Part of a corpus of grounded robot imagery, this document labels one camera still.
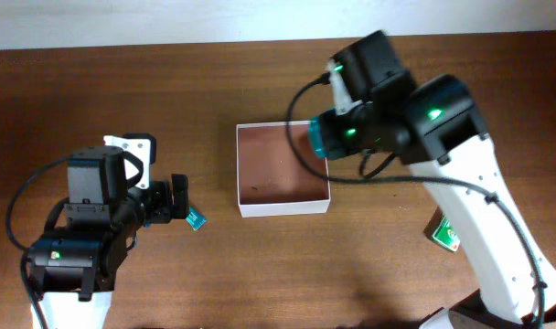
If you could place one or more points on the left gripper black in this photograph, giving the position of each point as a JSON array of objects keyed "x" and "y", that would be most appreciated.
[{"x": 159, "y": 190}]

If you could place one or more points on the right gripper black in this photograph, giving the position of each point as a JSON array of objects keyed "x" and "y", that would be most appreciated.
[{"x": 333, "y": 139}]

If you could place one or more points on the Colgate toothpaste tube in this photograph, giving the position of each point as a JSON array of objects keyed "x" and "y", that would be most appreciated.
[{"x": 195, "y": 219}]

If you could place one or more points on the blue Listerine mouthwash bottle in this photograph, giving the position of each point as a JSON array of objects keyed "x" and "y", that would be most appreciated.
[{"x": 315, "y": 138}]

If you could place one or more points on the green soap packet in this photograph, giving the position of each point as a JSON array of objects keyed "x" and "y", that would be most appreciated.
[{"x": 440, "y": 232}]

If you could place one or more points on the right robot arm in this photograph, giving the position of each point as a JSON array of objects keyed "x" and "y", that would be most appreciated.
[{"x": 436, "y": 130}]

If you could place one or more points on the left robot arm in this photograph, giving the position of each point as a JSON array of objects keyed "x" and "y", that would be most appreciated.
[{"x": 70, "y": 270}]

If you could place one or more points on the white cardboard box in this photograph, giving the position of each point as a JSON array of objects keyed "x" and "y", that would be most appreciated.
[{"x": 270, "y": 180}]

